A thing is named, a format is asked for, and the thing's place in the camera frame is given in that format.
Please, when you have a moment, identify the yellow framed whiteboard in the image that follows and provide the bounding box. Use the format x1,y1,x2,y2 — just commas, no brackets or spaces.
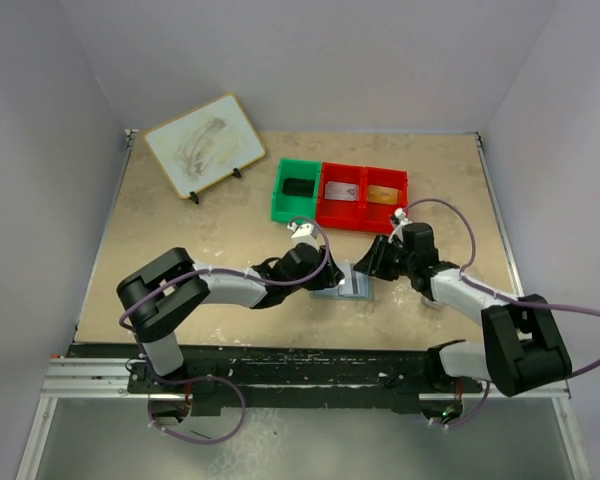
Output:
144,94,266,200

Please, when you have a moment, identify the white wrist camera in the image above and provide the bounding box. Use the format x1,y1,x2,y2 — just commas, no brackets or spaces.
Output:
389,208,411,240
287,222,317,248

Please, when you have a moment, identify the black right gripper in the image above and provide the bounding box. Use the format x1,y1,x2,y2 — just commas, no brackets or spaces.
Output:
354,234,415,281

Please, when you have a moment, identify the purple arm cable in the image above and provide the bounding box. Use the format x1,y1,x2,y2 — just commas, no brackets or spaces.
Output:
397,198,600,430
117,216,331,444

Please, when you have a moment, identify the black card in green bin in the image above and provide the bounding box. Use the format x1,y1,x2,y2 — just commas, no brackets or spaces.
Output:
281,177,315,198

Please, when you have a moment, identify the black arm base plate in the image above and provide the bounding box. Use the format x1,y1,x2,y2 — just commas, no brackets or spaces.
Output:
68,344,483,417

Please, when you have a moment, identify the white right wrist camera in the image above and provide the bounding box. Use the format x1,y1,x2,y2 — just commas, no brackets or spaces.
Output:
389,208,411,240

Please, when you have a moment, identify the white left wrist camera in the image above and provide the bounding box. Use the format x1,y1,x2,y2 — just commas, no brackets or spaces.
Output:
287,222,317,248

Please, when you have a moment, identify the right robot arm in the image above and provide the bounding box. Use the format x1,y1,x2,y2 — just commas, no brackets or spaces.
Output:
354,222,573,397

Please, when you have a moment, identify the aluminium frame rail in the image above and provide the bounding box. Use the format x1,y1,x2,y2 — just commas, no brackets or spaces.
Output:
18,344,592,479

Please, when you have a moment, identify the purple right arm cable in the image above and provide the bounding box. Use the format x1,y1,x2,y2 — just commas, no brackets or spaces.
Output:
397,198,600,430

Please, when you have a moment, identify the red double plastic bin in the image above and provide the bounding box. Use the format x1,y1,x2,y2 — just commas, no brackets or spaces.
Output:
315,162,408,234

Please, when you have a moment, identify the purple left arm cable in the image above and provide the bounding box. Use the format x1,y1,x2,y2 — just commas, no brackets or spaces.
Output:
117,216,331,444

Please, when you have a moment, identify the green plastic bin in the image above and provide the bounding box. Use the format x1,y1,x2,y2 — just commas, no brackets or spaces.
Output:
271,158,322,223

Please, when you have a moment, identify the silver card in bin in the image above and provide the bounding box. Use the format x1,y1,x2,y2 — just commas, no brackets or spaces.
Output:
324,181,359,202

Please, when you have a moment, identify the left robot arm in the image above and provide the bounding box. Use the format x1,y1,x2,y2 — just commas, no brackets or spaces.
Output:
116,243,345,392

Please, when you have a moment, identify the teal leather card holder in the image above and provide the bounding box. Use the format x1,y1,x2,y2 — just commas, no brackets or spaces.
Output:
311,262,374,301

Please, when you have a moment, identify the orange card in bin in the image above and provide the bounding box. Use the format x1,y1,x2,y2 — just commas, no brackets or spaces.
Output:
367,185,404,205

